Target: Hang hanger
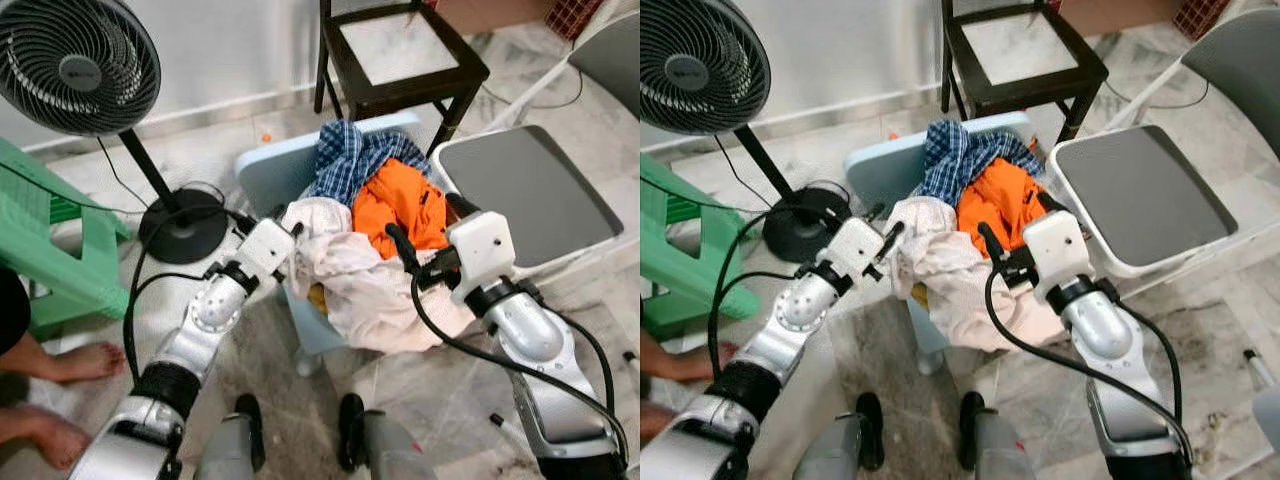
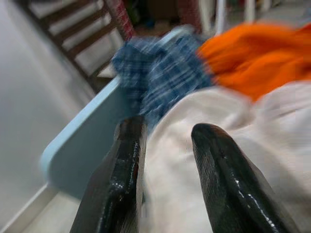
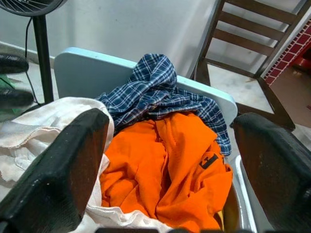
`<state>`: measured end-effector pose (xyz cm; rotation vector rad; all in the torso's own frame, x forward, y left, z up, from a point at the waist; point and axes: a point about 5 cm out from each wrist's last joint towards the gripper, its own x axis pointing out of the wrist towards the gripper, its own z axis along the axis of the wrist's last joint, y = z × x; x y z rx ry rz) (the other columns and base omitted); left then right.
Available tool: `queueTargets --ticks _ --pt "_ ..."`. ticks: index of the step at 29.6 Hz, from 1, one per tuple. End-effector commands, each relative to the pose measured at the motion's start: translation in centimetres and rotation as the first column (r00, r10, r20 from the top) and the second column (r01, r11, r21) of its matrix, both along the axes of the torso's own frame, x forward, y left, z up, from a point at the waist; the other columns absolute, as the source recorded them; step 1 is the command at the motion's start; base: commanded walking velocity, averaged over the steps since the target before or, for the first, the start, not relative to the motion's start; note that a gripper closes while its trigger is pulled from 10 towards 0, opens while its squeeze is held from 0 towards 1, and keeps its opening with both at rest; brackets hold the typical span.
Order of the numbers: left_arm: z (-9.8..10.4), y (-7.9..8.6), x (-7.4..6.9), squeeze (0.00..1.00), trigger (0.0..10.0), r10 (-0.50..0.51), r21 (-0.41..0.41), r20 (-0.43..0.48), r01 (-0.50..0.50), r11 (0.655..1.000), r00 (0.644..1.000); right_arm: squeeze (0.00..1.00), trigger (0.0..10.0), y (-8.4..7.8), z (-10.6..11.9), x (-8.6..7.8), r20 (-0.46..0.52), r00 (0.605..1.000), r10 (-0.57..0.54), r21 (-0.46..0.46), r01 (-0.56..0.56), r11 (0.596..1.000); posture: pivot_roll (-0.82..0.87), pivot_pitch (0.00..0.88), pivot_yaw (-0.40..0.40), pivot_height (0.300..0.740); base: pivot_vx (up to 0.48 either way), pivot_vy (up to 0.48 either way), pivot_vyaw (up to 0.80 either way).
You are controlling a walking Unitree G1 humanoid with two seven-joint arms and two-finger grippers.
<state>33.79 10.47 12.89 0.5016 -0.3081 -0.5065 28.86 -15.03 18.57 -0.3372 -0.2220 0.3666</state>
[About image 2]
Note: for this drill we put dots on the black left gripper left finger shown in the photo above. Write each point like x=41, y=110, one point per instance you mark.
x=114, y=189

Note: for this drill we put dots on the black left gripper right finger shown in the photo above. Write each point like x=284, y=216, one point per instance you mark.
x=233, y=194

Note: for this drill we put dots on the cream white garment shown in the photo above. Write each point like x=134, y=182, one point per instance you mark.
x=170, y=157

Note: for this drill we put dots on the light blue child chair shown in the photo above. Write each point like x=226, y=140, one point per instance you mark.
x=85, y=150

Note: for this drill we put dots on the blue plaid garment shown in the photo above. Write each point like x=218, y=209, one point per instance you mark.
x=165, y=80

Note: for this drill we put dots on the orange garment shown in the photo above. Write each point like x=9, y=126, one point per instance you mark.
x=255, y=60

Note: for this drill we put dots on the dark wooden chair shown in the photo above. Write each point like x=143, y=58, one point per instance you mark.
x=60, y=47

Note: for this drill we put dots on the grey white folding chair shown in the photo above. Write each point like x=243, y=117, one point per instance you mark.
x=218, y=14

